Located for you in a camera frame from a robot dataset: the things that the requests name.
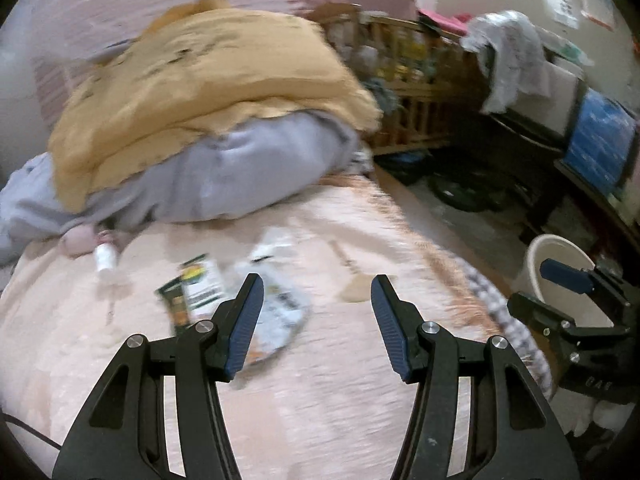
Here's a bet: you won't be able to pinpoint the person's white shoe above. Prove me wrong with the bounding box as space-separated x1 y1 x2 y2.
570 400 631 441

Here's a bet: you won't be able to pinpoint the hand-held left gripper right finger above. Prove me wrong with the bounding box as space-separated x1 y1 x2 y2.
371 275 581 480

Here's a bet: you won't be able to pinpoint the black round object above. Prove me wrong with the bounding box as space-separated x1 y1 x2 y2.
427 172 516 213

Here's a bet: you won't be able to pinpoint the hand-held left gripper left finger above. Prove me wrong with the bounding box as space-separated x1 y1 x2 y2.
52 273 264 480

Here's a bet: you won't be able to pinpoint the dark wooden desk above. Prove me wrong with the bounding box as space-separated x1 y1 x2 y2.
487 110 640 261

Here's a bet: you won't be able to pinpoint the white and grey cloth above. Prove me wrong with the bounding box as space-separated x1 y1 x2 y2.
460 10 551 113

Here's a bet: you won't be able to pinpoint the wooden crib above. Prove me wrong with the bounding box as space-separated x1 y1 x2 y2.
310 2 496 156

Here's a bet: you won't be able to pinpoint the blue panel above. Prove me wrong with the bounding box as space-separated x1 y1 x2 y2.
562 87 638 196

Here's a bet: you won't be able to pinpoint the yellow blanket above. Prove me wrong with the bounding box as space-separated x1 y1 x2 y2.
47 2 383 213

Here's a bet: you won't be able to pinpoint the pink clothes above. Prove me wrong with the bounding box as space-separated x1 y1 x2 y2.
417 7 473 36

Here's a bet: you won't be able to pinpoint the dark green snack packet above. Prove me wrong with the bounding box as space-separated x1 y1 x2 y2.
156 255 211 336

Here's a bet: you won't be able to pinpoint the grey duvet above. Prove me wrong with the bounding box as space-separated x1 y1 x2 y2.
0 110 373 266

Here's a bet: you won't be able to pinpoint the pink fleece bed blanket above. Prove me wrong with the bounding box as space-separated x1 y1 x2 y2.
0 172 501 480

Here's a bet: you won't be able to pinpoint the grey patterned bed sheet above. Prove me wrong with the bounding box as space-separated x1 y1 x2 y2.
465 262 555 401

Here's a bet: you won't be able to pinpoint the white plastic bucket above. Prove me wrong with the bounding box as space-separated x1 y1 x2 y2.
524 234 616 331

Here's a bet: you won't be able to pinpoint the white box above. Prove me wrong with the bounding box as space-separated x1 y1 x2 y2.
550 57 586 131

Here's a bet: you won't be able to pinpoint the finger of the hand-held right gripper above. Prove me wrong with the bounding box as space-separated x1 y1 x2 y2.
540 258 630 308
507 292 577 337

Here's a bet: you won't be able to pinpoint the black cable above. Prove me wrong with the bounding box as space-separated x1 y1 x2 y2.
0 412 63 453

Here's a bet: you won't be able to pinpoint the clear plastic snack bag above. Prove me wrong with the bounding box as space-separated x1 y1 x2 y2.
235 227 311 366

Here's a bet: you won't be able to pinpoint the wall poster with red edge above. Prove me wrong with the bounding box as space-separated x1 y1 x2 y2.
580 0 616 26

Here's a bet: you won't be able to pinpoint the green box with rainbow label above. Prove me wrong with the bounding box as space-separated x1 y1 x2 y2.
181 257 226 323

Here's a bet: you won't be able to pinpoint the white plastic bottle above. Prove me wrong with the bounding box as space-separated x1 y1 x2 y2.
94 242 119 281

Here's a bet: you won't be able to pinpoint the beige wooden spoon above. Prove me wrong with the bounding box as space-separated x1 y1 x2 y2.
327 240 373 303

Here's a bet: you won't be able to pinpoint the white wall poster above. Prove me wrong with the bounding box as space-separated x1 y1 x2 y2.
554 0 581 28

